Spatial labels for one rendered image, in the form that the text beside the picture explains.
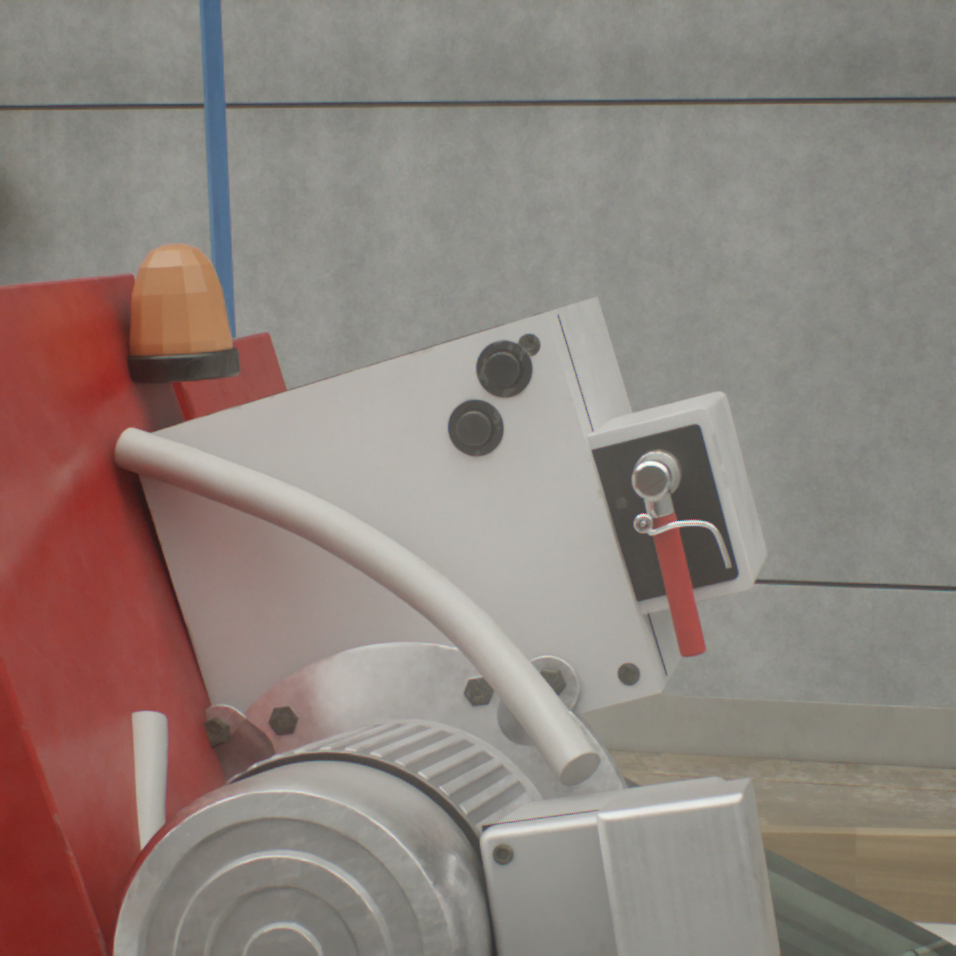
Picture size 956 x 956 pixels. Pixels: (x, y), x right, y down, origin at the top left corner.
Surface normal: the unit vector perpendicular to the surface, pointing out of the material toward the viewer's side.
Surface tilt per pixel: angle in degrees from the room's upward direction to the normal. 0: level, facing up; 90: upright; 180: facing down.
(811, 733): 90
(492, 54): 90
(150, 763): 53
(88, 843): 70
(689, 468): 90
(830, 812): 0
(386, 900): 81
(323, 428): 90
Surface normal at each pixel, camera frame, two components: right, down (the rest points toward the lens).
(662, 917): -0.19, -0.03
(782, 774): 0.00, -0.99
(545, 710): -0.23, -0.60
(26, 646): 0.92, -0.31
